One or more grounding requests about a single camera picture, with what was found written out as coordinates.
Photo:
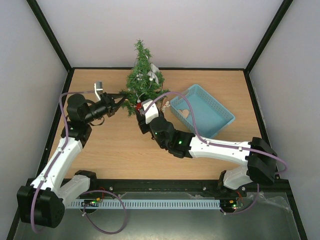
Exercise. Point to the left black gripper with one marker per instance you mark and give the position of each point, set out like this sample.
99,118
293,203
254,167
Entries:
109,102

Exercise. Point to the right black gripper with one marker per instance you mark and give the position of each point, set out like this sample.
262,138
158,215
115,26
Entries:
141,122

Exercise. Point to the red ball ornament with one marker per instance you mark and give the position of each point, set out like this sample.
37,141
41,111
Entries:
138,106

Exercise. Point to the small green christmas tree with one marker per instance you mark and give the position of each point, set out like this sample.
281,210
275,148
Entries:
137,84

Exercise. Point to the white mesh bow ornament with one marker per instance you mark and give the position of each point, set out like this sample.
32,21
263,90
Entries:
155,75

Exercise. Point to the light blue plastic basket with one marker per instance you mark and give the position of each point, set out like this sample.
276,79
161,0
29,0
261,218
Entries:
211,116

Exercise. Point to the gingerbread figure ornament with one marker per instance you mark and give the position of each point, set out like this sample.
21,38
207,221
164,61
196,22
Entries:
165,105

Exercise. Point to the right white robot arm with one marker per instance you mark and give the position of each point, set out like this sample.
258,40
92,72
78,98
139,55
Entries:
255,159

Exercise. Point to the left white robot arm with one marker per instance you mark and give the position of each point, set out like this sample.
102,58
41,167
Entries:
43,202

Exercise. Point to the wooden heart ornament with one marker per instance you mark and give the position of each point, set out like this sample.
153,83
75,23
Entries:
184,112

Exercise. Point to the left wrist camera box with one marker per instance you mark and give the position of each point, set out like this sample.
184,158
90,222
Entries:
98,90

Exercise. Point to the white cable duct rail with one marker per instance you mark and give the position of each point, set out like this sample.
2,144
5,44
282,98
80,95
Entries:
148,204

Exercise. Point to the black frame rail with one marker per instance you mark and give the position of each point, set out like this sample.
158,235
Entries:
189,186

